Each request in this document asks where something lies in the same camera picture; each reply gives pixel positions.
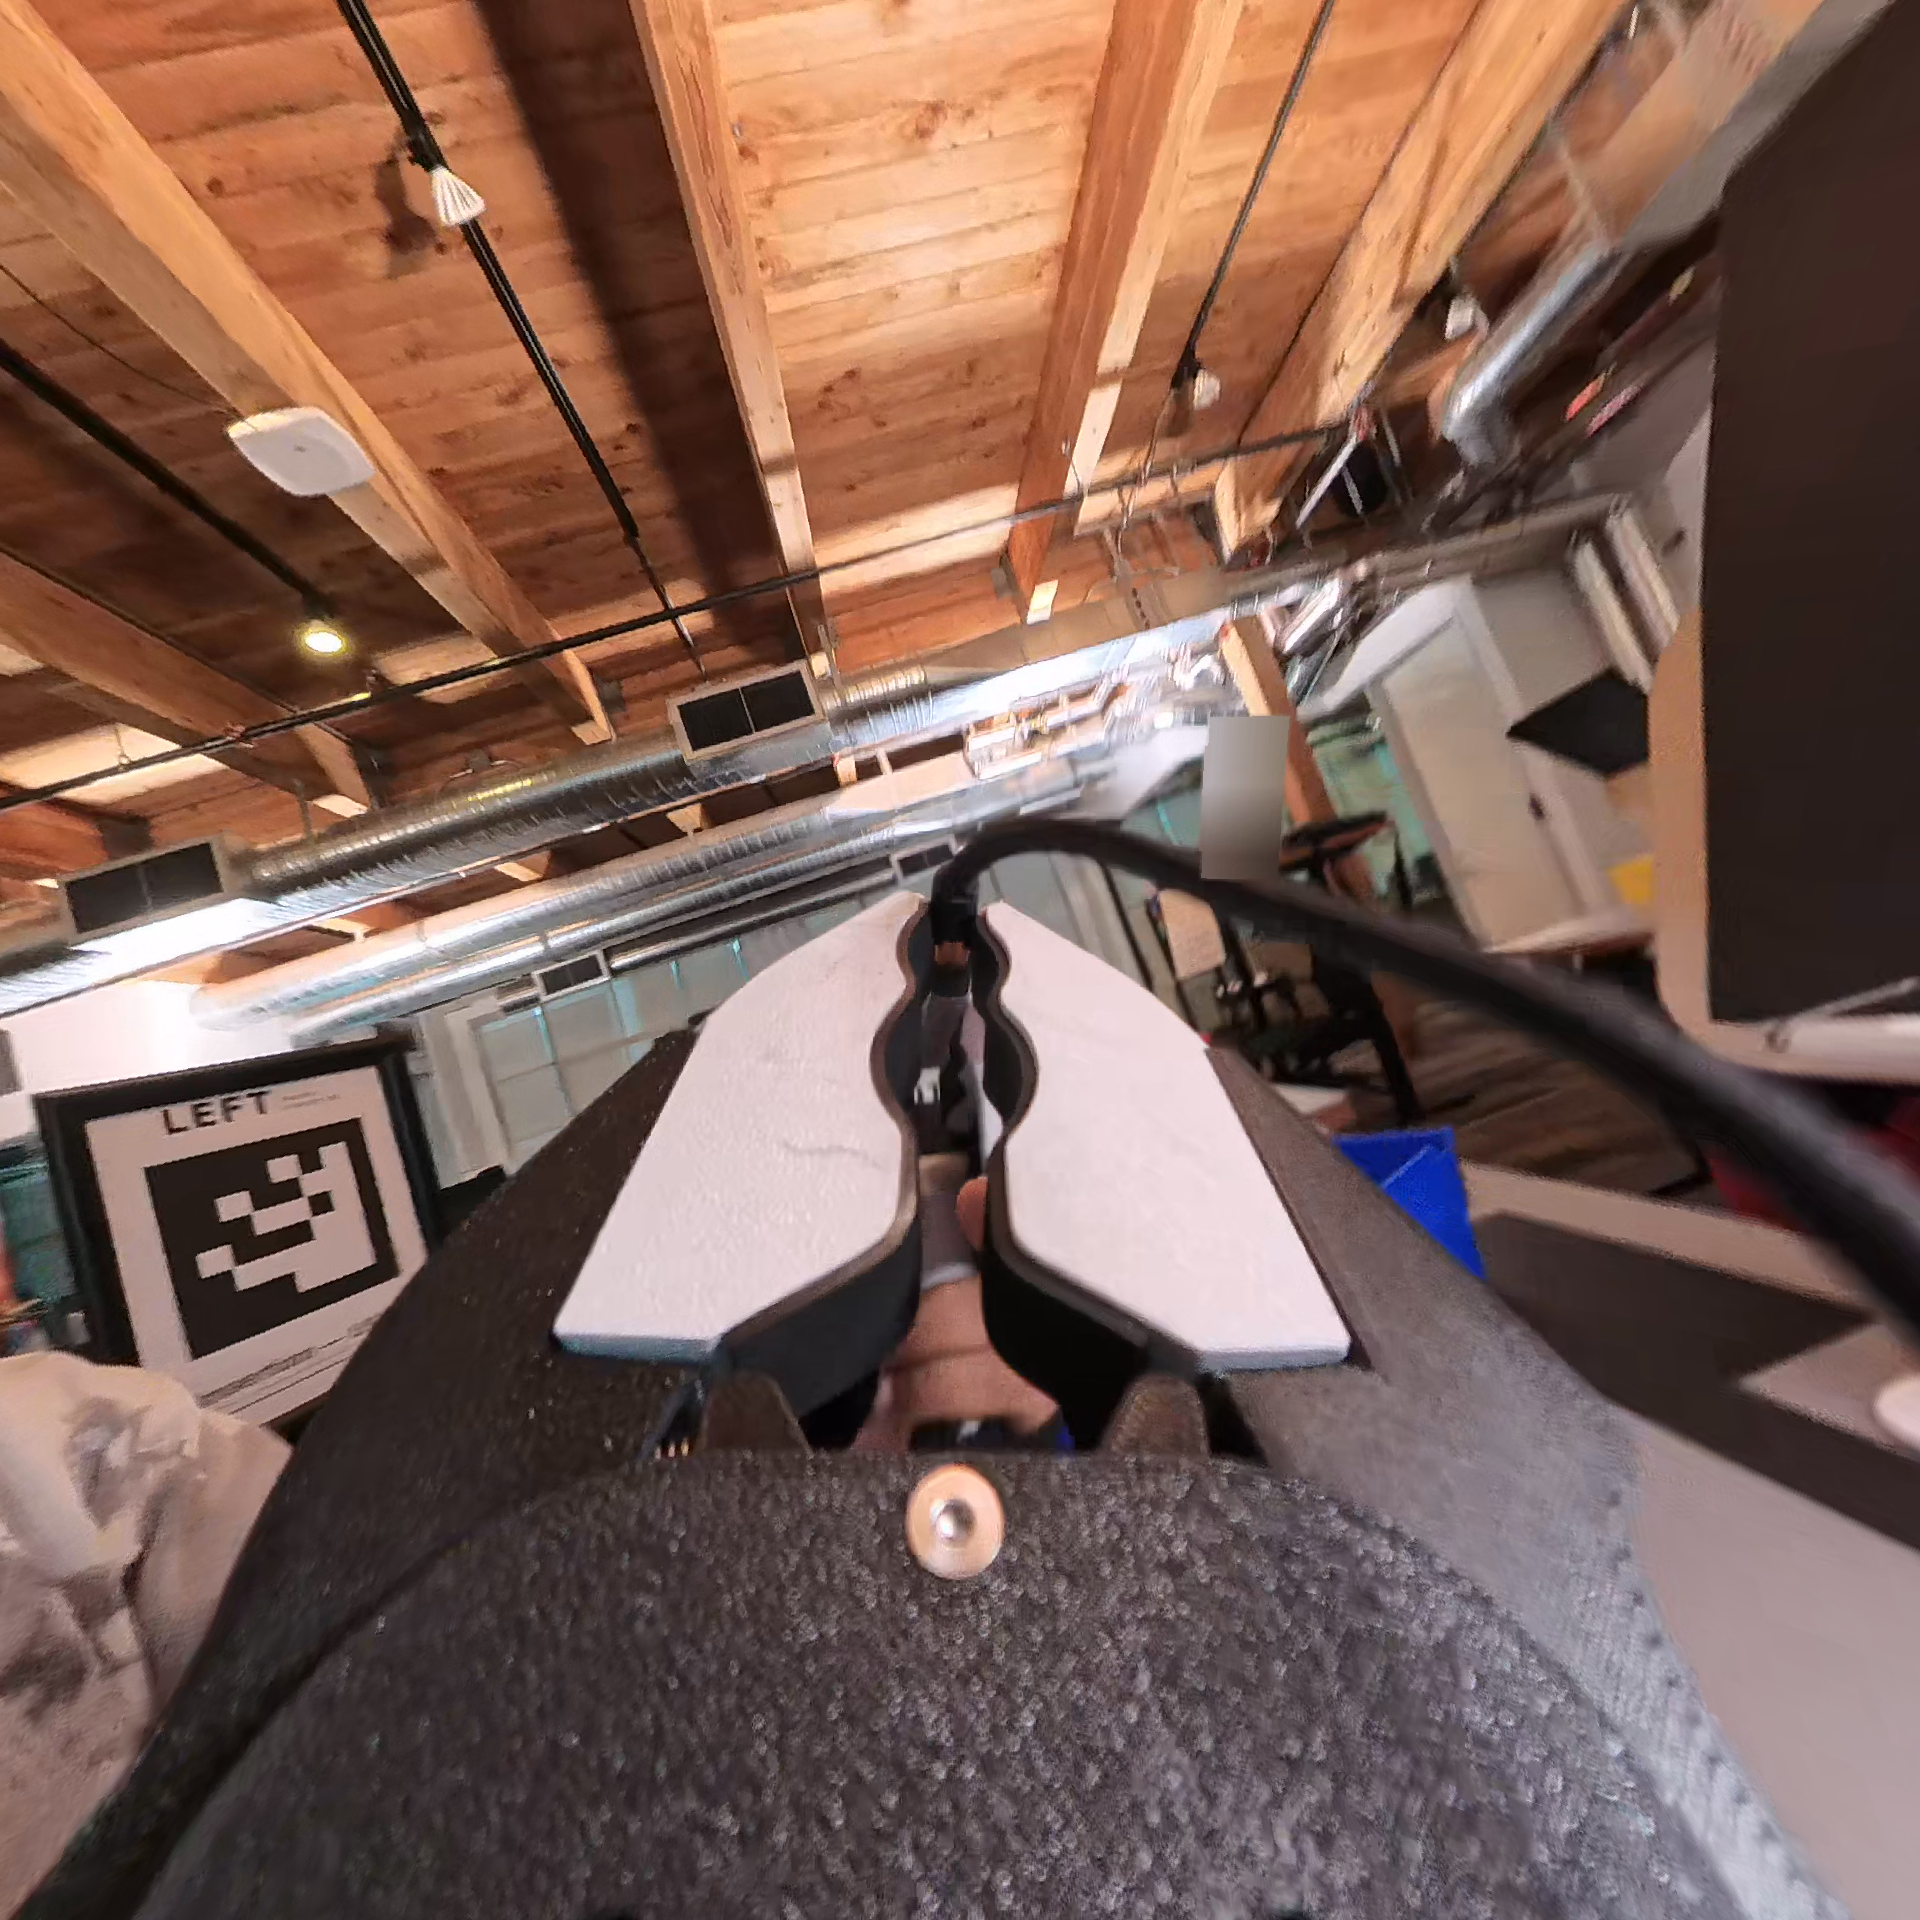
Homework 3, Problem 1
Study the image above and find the black table mat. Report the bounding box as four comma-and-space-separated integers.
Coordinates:
1477, 1212, 1920, 1555

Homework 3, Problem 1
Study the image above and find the person's left hand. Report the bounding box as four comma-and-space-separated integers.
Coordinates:
881, 1176, 1068, 1450

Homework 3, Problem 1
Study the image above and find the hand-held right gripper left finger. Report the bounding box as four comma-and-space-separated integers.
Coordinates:
550, 892, 923, 1420

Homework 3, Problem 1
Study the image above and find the silver ventilation duct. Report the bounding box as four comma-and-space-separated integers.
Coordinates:
193, 779, 961, 1029
240, 614, 1248, 904
1357, 225, 1711, 602

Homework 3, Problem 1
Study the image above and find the black tilted panel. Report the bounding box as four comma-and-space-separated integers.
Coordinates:
1507, 675, 1653, 781

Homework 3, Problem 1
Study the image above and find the black panel on beige board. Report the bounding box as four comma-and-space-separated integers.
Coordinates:
1651, 0, 1920, 1038

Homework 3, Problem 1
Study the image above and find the white door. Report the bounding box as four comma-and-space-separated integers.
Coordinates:
1376, 645, 1525, 940

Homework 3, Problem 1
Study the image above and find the white air vent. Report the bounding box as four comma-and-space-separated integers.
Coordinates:
59, 840, 233, 934
667, 664, 827, 760

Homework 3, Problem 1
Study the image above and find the white top desk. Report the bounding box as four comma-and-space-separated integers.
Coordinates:
1485, 907, 1659, 962

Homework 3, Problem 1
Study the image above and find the grey usb hub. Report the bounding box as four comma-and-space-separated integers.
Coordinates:
909, 977, 991, 1296

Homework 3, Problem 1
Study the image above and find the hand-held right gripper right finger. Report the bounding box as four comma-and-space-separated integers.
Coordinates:
975, 900, 1355, 1450

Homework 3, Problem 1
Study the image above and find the black framed marker sign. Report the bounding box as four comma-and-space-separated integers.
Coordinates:
32, 1030, 443, 1427

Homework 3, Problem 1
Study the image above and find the orange black usb cable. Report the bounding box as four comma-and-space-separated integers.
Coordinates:
927, 816, 1920, 1314

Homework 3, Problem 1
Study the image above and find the blue plastic bin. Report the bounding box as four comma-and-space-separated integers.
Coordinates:
1332, 1125, 1488, 1284

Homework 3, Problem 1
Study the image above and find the person's left forearm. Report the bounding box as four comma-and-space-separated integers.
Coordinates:
0, 1352, 294, 1864

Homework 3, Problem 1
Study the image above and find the white ceiling access point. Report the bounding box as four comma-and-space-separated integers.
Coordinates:
224, 405, 376, 496

